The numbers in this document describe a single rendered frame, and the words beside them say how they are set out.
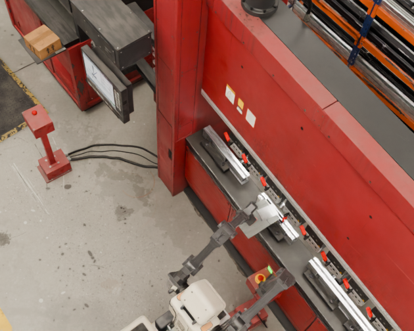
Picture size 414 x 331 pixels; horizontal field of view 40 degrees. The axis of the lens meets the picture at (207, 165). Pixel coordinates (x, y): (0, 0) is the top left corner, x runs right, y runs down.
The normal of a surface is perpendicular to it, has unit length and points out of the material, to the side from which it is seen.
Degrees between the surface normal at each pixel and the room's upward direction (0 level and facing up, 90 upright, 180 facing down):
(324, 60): 0
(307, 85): 0
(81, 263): 0
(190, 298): 48
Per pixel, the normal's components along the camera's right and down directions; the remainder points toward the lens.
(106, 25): 0.06, -0.49
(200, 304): -0.54, 0.04
